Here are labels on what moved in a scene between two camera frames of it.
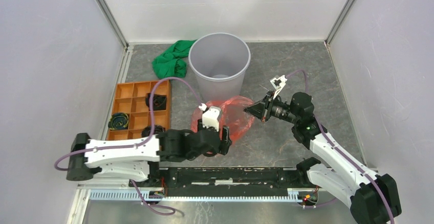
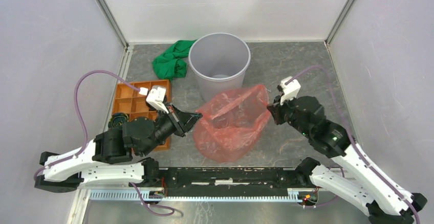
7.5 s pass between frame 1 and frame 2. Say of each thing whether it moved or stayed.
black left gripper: moved
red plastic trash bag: moved
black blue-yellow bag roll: stayed
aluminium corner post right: stayed
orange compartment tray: stayed
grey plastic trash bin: stayed
